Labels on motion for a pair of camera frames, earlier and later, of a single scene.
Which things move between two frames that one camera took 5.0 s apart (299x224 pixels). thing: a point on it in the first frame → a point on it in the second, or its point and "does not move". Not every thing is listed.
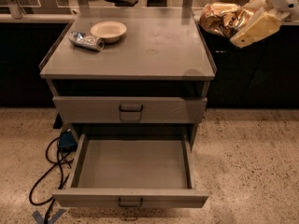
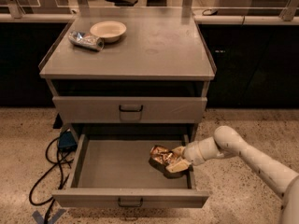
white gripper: [286, 0] → [192, 153]
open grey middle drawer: [138, 170] does not move
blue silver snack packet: [87, 41] does not move
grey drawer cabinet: [152, 84] does not move
